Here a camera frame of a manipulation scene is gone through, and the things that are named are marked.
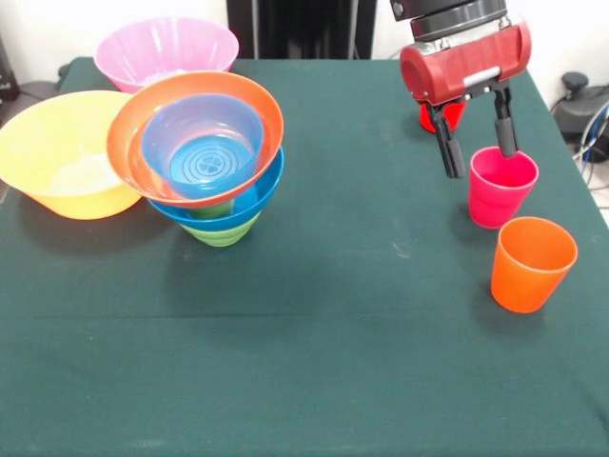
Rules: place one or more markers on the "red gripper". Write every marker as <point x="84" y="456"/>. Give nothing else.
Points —
<point x="457" y="71"/>

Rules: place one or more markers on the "magenta plastic cup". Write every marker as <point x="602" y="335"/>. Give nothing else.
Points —
<point x="495" y="204"/>

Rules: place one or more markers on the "orange-red plastic bowl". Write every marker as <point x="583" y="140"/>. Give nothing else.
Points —
<point x="271" y="119"/>

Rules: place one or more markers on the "large smooth blue bowl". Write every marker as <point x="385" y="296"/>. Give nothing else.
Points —
<point x="266" y="195"/>

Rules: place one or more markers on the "green plastic cup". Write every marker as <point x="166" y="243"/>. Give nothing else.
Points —
<point x="214" y="212"/>

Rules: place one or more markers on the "small ringed blue bowl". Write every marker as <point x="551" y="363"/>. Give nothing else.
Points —
<point x="204" y="157"/>

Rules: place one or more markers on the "small green plastic bowl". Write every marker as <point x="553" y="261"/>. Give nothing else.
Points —
<point x="219" y="235"/>

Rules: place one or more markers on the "red plastic cup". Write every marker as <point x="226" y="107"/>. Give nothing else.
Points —
<point x="457" y="114"/>

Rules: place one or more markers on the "orange plastic cup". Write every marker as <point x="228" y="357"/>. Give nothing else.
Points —
<point x="523" y="285"/>

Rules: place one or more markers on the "dark green tablecloth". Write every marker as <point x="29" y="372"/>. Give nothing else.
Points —
<point x="285" y="381"/>

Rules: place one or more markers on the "large pink plastic bowl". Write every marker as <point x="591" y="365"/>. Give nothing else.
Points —
<point x="157" y="45"/>

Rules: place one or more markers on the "large yellow-orange plastic bowl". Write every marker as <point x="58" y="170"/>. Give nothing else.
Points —
<point x="47" y="157"/>

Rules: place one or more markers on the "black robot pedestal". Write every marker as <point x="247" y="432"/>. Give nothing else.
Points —
<point x="309" y="28"/>

